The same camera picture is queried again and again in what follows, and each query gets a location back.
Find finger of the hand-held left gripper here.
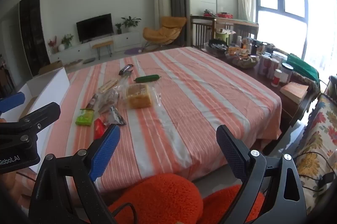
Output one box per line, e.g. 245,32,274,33
0,92,26,113
0,102,62,145

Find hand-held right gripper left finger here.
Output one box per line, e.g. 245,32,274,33
28,124,121,224

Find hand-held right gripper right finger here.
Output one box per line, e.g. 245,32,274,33
216,124,307,224

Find white cardboard box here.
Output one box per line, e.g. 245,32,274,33
3,67,70,172

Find red snack packet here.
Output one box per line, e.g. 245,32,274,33
93,119,107,140

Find silver snack packet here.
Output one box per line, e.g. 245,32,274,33
101,105,127,126

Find green snack packet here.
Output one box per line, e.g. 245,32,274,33
75,109,95,126

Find red-brown snack stick packet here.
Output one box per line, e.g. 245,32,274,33
85,94,98,110

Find brown pastry bag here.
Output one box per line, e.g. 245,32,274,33
97,88,120,114

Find bread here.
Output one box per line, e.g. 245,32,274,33
124,82,162,110

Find long beige cracker packet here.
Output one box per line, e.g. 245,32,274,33
98,76,127,94

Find green sausage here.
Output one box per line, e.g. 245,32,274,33
134,74,162,83

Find dark snack bar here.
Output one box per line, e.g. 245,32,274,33
118,64,134,75

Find brown cardboard box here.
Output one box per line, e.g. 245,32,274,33
38,61,64,75

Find red flowers in vase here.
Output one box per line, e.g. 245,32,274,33
47,36,59,54

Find dark glass cabinet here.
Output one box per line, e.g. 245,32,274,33
18,0,50,77

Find orange fuzzy chair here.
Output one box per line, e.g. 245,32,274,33
108,173,265,224

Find green plant in white vase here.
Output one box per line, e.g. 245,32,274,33
58,34,74,51

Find small red can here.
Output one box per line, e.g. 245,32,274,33
272,69,282,87

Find orange book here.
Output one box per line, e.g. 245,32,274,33
279,82,309,105

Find floral sofa cover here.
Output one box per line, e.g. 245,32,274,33
295,92,337,214

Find wicker basket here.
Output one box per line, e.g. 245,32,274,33
225,51,261,68

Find wooden stool with metal legs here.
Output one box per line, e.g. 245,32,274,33
92,40,114,60

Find red patterned tin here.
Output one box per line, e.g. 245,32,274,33
267,58,279,79
258,54,271,75

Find clear jar with black lid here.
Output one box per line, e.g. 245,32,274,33
280,63,294,83

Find black television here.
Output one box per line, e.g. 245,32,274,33
76,13,114,43

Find purple rug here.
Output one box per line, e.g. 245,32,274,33
124,47,144,55

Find glass jar with silver lid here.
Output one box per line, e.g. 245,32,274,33
271,51,288,66

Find black tray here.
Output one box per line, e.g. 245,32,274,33
205,39,229,54

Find white television cabinet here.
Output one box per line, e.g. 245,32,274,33
49,31,143,64

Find green cloth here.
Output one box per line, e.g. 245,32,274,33
286,53,320,82

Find green and white bucket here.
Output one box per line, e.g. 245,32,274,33
214,28,229,41

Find large potted plant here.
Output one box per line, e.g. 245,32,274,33
121,16,142,32

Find wooden slatted bench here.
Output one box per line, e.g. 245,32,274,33
190,15,260,48

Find orange lounge chair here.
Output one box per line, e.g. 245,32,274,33
143,16,187,49

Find tower air conditioner with cover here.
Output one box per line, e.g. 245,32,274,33
152,0,171,30

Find black cable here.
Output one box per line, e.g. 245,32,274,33
293,152,337,188

